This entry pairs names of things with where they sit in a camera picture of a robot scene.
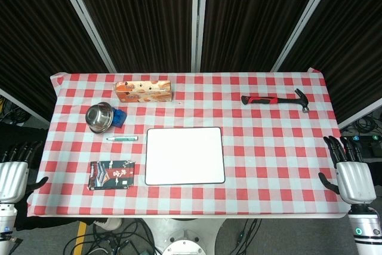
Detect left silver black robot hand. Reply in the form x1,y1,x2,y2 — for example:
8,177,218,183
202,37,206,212
0,140,49,202

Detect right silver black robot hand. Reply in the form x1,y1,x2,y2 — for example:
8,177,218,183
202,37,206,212
318,135,377,205

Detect green whiteboard marker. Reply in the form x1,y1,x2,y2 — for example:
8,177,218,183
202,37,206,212
106,136,139,143

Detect white board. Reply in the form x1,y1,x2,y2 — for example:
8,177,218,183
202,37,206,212
144,127,226,186

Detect dark red snack packet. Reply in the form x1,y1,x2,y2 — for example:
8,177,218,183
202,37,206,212
88,159,136,191

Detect red white checkered tablecloth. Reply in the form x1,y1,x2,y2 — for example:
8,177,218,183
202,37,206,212
26,68,353,217

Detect stainless steel bowl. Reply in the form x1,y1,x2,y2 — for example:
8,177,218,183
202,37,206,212
85,102,115,134

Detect blue toy block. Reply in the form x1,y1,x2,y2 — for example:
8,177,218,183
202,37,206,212
112,106,127,128

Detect red black claw hammer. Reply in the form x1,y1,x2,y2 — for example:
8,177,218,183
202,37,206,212
241,88,311,114

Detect dark corrugated partition panel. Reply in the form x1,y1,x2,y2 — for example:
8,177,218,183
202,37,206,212
192,0,341,73
271,0,382,129
0,0,117,124
53,0,199,73

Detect orange biscuit box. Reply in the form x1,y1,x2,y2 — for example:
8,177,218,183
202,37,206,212
112,80,175,103

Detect tangled black background cables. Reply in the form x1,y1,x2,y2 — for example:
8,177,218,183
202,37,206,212
0,96,29,126
343,110,382,136

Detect black floor cable bundle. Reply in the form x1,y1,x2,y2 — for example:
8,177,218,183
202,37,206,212
64,218,158,255

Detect black cable with green light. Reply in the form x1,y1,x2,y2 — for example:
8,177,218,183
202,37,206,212
235,218,260,251

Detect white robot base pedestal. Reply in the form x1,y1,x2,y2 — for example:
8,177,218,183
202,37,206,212
140,217,227,255

